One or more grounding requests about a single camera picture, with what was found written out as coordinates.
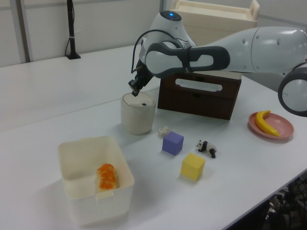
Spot yellow cube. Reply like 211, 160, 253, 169
181, 153, 206, 182

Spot beige lidded trash can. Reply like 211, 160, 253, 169
120, 92, 156, 136

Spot panda figurine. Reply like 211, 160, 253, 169
195, 140, 218, 159

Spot white plastic bin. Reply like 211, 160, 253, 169
57, 135, 135, 227

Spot dark wooden drawer cabinet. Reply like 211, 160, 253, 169
157, 71, 242, 120

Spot purple cube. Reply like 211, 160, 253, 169
162, 131, 185, 156

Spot yellow toy banana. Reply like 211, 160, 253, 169
254, 110, 280, 137

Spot cream storage box with handles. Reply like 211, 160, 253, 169
171, 0, 260, 81

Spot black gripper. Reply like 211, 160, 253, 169
128, 59, 154, 97

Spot toy salmon sushi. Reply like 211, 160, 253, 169
95, 163, 119, 192

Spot small white toy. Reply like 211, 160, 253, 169
158, 125, 171, 137

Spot black mesh chair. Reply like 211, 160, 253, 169
263, 170, 307, 230

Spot pink plate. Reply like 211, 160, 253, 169
248, 112, 295, 142

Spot white drawer handle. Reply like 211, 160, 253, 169
175, 78, 224, 92

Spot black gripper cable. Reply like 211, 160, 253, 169
130, 29, 174, 74

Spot black pole stand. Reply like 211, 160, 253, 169
65, 0, 82, 60

